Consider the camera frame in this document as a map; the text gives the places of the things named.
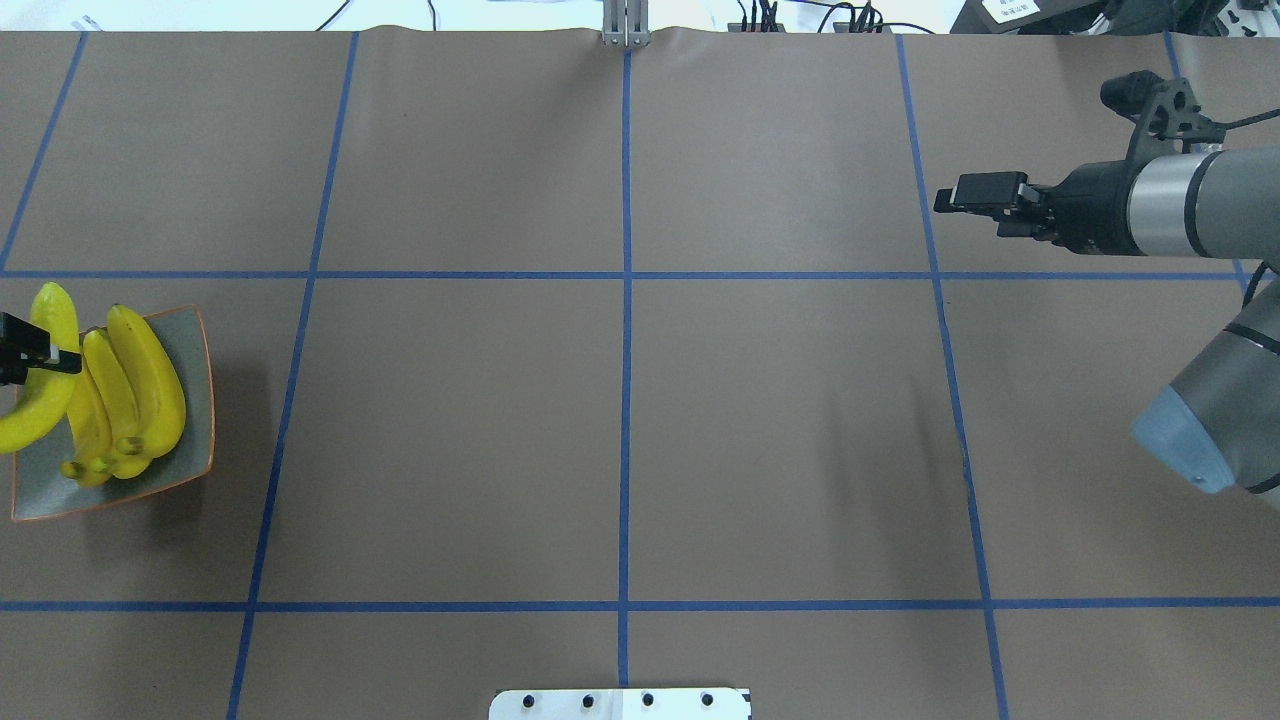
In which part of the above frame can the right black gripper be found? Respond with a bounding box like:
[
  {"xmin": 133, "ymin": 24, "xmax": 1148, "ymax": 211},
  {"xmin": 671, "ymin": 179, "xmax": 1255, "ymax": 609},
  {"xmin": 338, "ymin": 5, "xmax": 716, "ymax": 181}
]
[{"xmin": 934, "ymin": 161, "xmax": 1140, "ymax": 258}]

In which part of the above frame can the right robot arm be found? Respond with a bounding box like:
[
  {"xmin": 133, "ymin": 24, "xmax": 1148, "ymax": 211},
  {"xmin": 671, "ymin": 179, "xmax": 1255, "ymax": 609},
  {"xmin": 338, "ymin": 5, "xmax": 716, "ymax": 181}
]
[{"xmin": 932, "ymin": 214, "xmax": 1277, "ymax": 501}]

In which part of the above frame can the blue tape line crosswise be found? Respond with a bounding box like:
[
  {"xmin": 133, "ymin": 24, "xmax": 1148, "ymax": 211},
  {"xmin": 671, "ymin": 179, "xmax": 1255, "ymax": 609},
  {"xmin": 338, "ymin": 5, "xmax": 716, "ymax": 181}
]
[{"xmin": 3, "ymin": 270, "xmax": 1239, "ymax": 282}]

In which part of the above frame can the white camera stand base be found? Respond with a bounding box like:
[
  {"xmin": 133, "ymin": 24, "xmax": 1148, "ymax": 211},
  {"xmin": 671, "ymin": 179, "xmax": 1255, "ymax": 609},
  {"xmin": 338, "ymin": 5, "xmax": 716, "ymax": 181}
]
[{"xmin": 488, "ymin": 687, "xmax": 753, "ymax": 719}]

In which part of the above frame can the grey square plate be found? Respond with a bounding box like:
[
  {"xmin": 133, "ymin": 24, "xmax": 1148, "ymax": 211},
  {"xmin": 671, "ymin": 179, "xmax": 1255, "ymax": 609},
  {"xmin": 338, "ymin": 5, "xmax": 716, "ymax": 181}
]
[{"xmin": 9, "ymin": 305, "xmax": 216, "ymax": 521}]

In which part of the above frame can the yellow banana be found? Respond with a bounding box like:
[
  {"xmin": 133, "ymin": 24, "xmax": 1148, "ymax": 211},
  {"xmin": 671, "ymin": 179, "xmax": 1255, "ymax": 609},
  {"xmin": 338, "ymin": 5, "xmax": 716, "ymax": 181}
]
[
  {"xmin": 1, "ymin": 282, "xmax": 79, "ymax": 454},
  {"xmin": 108, "ymin": 304, "xmax": 187, "ymax": 459},
  {"xmin": 82, "ymin": 328, "xmax": 150, "ymax": 480},
  {"xmin": 59, "ymin": 369, "xmax": 113, "ymax": 487}
]

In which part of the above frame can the blue tape line lengthwise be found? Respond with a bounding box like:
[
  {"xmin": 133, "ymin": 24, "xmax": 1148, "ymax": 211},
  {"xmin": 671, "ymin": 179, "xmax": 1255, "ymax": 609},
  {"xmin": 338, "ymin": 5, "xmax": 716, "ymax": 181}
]
[{"xmin": 616, "ymin": 50, "xmax": 634, "ymax": 688}]

